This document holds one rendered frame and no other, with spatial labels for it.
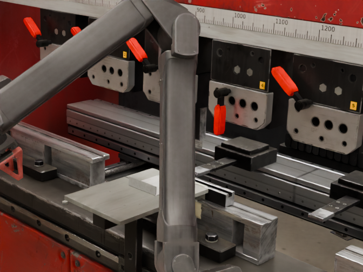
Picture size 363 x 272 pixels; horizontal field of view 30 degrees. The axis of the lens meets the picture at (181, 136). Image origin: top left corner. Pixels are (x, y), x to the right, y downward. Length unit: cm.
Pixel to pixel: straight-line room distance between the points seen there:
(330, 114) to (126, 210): 46
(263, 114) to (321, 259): 220
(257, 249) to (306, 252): 209
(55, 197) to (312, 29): 85
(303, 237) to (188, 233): 264
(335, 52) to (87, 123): 113
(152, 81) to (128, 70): 8
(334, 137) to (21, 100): 56
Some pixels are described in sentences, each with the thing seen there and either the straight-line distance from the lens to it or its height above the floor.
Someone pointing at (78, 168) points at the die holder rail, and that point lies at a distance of 185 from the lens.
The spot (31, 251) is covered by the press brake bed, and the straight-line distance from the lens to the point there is 191.
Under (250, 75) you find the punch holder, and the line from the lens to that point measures 135.
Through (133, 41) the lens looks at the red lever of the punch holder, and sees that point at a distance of 153.
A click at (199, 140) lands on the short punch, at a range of 152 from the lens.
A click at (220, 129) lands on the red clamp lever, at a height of 117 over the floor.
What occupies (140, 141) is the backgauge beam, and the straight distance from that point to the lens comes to 201.
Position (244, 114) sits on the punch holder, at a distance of 137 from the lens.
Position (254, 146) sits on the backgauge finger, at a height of 103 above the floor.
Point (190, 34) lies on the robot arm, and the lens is 110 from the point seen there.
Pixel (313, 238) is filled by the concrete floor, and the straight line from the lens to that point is 371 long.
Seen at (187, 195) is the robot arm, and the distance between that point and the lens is 110.
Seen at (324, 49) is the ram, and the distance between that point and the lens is 125.
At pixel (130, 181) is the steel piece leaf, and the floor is 101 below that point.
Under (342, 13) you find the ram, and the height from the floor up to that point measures 142.
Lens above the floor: 156
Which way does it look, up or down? 17 degrees down
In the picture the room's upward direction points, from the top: 2 degrees clockwise
